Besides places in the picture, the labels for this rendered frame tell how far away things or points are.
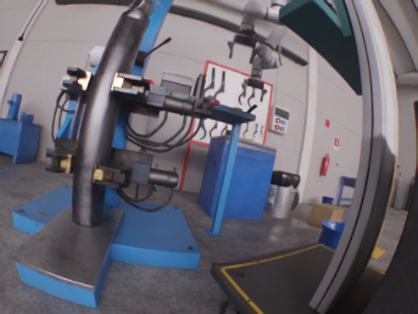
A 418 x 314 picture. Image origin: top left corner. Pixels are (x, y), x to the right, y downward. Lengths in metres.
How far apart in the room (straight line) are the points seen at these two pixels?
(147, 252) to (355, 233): 0.94
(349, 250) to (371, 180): 0.18
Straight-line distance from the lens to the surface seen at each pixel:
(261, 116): 3.62
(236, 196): 2.12
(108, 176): 0.97
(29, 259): 0.88
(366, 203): 0.48
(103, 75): 1.06
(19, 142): 3.19
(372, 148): 0.49
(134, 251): 1.05
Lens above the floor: 0.68
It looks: level
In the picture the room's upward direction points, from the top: 11 degrees clockwise
